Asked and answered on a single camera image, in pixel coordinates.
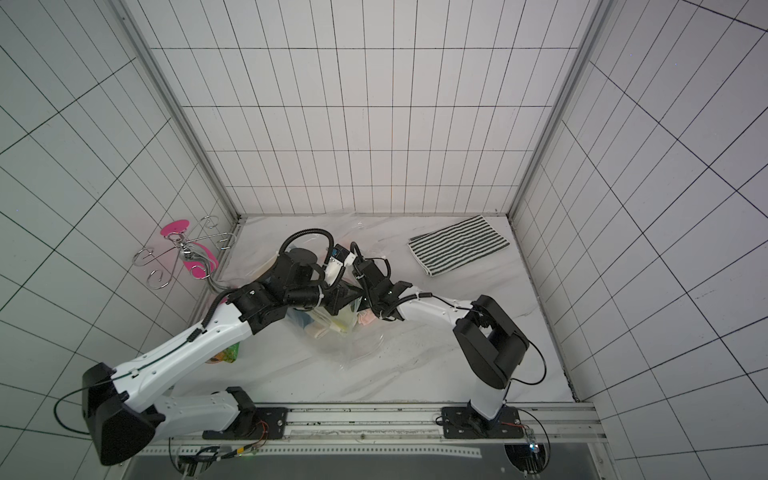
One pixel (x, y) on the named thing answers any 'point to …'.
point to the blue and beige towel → (302, 318)
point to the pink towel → (366, 316)
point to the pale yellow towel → (342, 320)
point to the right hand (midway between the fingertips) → (352, 288)
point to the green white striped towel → (456, 245)
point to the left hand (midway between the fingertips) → (355, 299)
